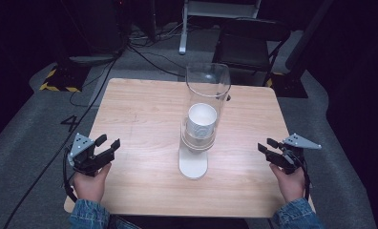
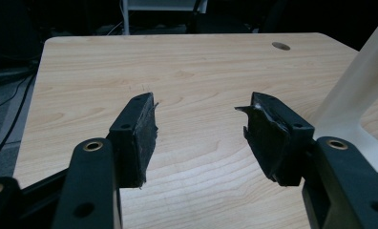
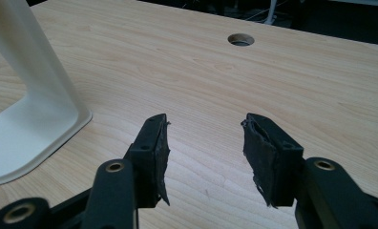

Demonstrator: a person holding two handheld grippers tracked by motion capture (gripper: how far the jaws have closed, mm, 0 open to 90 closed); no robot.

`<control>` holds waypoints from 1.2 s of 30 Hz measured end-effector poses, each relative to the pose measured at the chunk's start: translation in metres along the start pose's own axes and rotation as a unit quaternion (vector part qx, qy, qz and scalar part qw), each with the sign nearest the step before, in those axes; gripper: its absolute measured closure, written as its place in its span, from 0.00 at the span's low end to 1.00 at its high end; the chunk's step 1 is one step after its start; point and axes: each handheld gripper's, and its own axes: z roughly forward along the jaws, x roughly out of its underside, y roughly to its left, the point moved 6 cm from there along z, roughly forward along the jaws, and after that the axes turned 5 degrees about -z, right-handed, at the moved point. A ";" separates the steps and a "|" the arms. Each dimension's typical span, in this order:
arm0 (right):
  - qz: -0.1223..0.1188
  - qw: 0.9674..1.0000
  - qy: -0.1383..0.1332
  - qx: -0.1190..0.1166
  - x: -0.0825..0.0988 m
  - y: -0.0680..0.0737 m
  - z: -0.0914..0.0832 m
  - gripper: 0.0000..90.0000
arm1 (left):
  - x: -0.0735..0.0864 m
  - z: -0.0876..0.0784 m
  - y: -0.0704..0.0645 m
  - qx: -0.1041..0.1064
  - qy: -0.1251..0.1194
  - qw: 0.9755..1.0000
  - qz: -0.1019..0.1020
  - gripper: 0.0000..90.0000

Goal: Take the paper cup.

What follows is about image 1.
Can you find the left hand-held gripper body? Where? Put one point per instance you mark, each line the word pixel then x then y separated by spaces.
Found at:
pixel 85 159

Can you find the person's left hand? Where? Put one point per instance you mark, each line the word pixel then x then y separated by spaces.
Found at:
pixel 90 187

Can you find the person's right hand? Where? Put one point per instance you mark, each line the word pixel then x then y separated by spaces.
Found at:
pixel 290 186

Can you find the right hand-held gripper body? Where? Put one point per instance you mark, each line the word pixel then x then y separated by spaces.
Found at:
pixel 289 159

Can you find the black yellow striped stand base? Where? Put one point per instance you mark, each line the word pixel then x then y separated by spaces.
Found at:
pixel 64 79

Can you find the black folding chair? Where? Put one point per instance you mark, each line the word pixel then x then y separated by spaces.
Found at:
pixel 244 47

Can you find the clear cup dispenser white base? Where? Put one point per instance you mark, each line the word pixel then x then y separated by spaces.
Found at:
pixel 193 165

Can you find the dark slanted stand pole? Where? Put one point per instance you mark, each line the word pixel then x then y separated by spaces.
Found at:
pixel 308 35

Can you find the white paper cup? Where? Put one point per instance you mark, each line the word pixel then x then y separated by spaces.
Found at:
pixel 203 119

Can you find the white desk frame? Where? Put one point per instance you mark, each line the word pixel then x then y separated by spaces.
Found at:
pixel 215 9

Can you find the black computer tower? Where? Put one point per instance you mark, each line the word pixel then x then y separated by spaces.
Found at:
pixel 104 25

